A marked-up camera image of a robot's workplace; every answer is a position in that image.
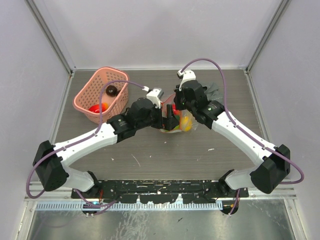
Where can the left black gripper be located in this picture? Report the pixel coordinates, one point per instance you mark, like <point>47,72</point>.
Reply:
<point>167,123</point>

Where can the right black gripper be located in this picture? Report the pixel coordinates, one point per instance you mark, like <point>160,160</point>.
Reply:
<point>178,94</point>

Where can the clear zip top bag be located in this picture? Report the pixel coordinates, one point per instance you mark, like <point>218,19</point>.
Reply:
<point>170,100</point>

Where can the yellow pear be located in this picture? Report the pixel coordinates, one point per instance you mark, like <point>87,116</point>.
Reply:
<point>185,123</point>

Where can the pink plastic basket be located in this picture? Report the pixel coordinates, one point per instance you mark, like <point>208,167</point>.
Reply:
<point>87,100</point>

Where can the red apple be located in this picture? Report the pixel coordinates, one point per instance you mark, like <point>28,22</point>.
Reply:
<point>174,110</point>

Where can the green apple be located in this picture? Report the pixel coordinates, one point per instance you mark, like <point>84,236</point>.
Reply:
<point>176,129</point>

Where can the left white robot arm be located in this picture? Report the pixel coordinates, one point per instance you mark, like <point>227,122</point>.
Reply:
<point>52,161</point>

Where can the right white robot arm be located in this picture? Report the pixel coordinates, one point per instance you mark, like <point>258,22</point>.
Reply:
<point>269,169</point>

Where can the grey cloth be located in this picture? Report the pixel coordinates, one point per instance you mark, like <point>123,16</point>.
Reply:
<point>213,93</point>

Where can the dark brown fruit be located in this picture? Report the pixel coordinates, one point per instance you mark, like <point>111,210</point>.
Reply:
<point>111,91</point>

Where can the red yellow mango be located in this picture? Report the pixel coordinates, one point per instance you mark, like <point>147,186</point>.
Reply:
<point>97,108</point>

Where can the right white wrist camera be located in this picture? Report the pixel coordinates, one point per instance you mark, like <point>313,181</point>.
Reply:
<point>185,76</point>

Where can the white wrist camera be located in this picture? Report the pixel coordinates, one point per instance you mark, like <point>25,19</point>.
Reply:
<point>154,95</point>
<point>185,76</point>

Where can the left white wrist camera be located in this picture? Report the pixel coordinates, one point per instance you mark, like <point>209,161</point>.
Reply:
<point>154,95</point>

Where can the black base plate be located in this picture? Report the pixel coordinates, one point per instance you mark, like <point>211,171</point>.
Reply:
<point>160,191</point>

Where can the left aluminium frame post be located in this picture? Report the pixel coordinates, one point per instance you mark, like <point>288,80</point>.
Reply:
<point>44,19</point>

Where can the aluminium frame post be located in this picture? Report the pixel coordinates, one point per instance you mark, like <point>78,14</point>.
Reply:
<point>276,17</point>
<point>44,19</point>

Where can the right aluminium frame post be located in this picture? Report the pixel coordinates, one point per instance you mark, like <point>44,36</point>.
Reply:
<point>276,17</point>

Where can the slotted cable duct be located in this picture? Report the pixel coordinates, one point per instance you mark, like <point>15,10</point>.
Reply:
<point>176,206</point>

